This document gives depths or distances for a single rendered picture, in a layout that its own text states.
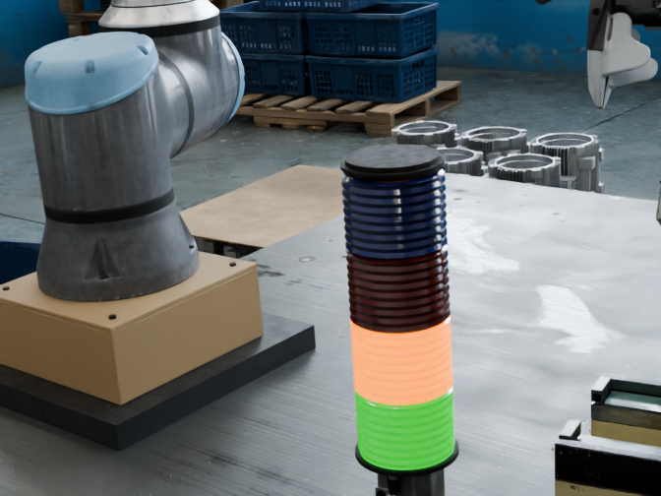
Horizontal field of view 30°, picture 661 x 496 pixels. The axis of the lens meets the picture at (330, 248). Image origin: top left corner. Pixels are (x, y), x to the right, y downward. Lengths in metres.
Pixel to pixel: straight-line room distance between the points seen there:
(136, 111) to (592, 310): 0.64
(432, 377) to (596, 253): 1.12
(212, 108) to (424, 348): 0.87
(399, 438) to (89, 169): 0.72
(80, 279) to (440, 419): 0.73
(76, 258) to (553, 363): 0.56
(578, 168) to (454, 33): 4.40
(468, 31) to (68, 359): 6.50
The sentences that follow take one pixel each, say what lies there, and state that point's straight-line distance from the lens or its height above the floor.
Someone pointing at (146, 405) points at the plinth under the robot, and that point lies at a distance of 1.35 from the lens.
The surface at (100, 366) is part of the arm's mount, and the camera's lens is 1.36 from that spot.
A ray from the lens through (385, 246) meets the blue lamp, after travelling 0.69.
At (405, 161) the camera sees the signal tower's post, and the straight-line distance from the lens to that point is 0.69.
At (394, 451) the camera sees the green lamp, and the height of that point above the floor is 1.05.
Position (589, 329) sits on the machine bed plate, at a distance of 1.56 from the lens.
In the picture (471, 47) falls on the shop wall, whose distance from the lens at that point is 7.76.
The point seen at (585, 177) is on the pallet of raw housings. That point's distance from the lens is 3.49.
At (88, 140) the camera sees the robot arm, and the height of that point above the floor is 1.10.
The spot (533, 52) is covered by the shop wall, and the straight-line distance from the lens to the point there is 7.53.
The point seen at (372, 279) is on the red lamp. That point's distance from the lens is 0.70.
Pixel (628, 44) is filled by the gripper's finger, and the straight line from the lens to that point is 1.25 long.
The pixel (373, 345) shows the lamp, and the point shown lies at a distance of 0.72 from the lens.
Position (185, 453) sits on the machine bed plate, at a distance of 1.30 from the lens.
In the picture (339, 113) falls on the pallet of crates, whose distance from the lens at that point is 6.20.
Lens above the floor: 1.39
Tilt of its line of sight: 18 degrees down
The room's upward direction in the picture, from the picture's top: 4 degrees counter-clockwise
